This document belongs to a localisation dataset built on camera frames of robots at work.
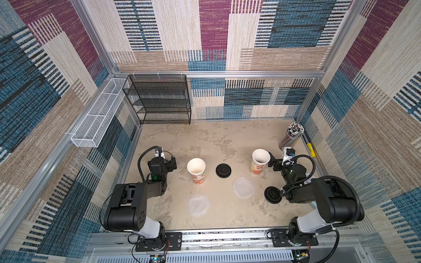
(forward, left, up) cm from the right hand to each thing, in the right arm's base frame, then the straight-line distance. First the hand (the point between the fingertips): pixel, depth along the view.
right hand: (279, 154), depth 91 cm
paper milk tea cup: (-10, +45, +5) cm, 46 cm away
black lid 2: (-20, +6, -8) cm, 22 cm away
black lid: (-5, +31, -8) cm, 32 cm away
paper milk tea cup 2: (-4, +12, +3) cm, 13 cm away
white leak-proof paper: (-24, +44, -10) cm, 51 cm away
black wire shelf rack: (+38, +71, +11) cm, 81 cm away
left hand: (0, +64, -2) cm, 64 cm away
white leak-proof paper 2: (-14, +21, -10) cm, 27 cm away
